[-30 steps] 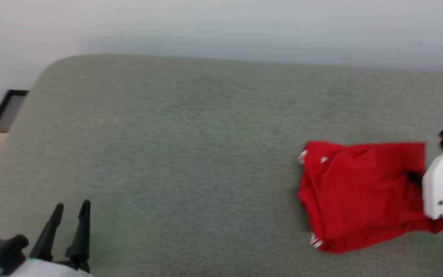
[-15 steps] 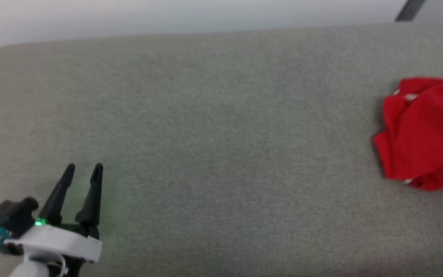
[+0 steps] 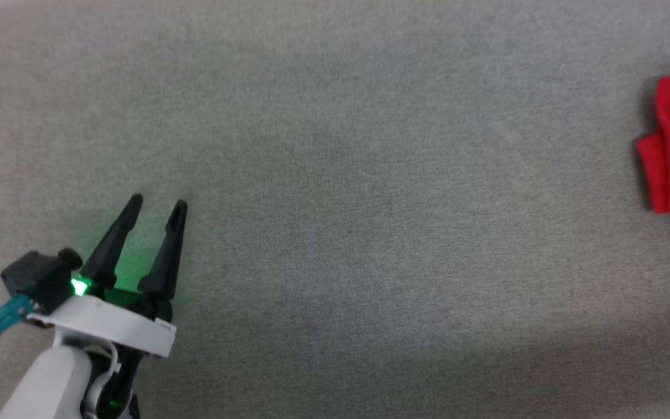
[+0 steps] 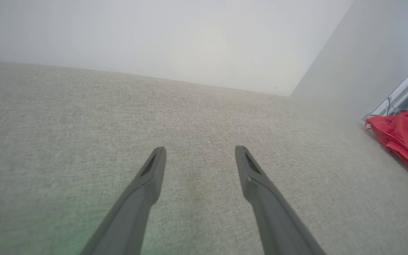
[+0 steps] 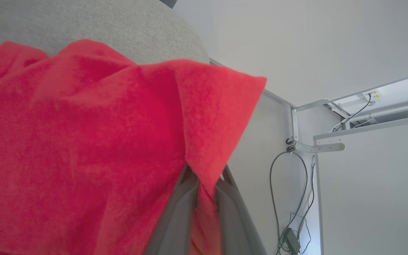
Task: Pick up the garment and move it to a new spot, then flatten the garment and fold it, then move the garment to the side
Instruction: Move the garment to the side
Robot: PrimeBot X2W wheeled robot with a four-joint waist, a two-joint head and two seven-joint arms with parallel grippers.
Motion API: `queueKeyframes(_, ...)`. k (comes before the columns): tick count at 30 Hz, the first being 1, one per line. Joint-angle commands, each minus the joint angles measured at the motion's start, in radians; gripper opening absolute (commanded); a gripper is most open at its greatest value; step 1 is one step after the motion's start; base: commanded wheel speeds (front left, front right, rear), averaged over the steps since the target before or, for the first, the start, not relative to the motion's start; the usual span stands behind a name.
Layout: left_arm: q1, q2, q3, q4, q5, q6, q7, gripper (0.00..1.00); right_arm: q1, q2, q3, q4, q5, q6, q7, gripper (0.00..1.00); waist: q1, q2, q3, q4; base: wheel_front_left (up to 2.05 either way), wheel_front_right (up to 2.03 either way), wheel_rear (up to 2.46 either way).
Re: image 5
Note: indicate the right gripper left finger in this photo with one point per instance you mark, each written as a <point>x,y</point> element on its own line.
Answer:
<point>174,223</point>

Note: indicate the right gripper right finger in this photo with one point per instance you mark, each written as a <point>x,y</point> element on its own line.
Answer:
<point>236,223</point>

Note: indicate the black power adapter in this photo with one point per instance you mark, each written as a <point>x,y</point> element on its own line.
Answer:
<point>292,241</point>

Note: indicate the white socket yellow labels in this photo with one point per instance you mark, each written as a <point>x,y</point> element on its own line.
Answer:
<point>374,94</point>

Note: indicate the grey metal desk frame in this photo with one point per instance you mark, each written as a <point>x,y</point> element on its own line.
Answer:
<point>317,147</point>

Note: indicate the white panel grey edge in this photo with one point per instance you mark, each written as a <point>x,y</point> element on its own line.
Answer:
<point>260,141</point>

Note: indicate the white desk top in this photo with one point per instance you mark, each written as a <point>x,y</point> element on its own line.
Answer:
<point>374,184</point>

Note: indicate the red white shirt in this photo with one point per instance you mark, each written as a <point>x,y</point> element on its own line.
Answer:
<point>83,148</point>

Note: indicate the grey fabric sofa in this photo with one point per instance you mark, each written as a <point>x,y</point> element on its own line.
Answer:
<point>101,24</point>

